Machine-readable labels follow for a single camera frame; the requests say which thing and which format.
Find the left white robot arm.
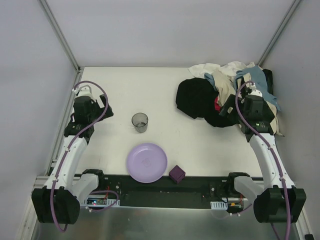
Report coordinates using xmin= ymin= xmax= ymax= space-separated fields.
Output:
xmin=31 ymin=81 xmax=114 ymax=227

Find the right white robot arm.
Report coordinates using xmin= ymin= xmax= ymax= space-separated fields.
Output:
xmin=220 ymin=81 xmax=307 ymax=223

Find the red cloth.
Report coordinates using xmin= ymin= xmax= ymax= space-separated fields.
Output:
xmin=214 ymin=97 xmax=221 ymax=112

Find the beige cloth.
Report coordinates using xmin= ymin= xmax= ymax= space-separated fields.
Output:
xmin=204 ymin=70 xmax=282 ymax=136

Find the blue cloth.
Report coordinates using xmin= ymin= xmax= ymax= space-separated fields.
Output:
xmin=204 ymin=66 xmax=281 ymax=111

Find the black flower print cloth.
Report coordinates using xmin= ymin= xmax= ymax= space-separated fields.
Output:
xmin=262 ymin=68 xmax=274 ymax=95

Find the white cloth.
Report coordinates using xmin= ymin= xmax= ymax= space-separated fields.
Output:
xmin=188 ymin=61 xmax=255 ymax=80

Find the grey translucent cup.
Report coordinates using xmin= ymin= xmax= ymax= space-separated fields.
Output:
xmin=131 ymin=112 xmax=149 ymax=133

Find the lilac plastic plate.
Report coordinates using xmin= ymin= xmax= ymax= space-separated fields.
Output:
xmin=126 ymin=143 xmax=168 ymax=184

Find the purple toy block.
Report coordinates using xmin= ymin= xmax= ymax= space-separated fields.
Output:
xmin=168 ymin=165 xmax=186 ymax=184

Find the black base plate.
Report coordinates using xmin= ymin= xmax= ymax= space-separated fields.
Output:
xmin=89 ymin=175 xmax=246 ymax=209

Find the left aluminium frame post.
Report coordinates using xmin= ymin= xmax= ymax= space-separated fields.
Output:
xmin=38 ymin=0 xmax=81 ymax=73

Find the aluminium frame post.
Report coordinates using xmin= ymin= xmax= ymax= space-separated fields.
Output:
xmin=257 ymin=0 xmax=303 ymax=67
xmin=38 ymin=0 xmax=81 ymax=73

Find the right aluminium frame post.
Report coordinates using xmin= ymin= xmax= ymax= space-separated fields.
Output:
xmin=257 ymin=0 xmax=303 ymax=67

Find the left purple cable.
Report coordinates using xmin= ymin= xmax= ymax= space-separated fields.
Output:
xmin=51 ymin=80 xmax=110 ymax=233

